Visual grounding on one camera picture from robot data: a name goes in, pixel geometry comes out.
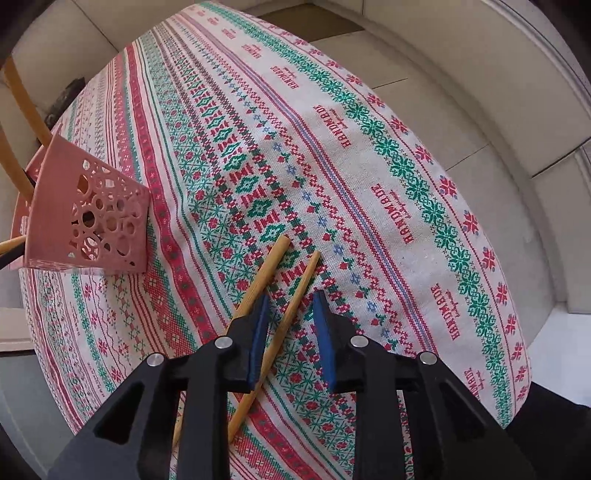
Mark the dark cloth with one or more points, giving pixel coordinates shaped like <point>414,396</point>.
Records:
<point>545,415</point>

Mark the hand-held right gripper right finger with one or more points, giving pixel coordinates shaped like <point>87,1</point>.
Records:
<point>323,341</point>

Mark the black chopstick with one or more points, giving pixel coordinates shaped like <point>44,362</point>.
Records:
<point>9,259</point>

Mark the thin bamboo chopstick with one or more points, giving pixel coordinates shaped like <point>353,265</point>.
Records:
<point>295,304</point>

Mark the pink perforated plastic basket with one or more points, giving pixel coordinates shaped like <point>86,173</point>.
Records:
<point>106,217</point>

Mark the patterned woven tablecloth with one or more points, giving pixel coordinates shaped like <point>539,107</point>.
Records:
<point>369,161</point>

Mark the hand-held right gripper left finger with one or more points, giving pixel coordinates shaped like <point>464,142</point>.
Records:
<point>258,341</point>

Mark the thick bamboo chopstick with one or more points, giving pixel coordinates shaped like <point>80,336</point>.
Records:
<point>268,272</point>

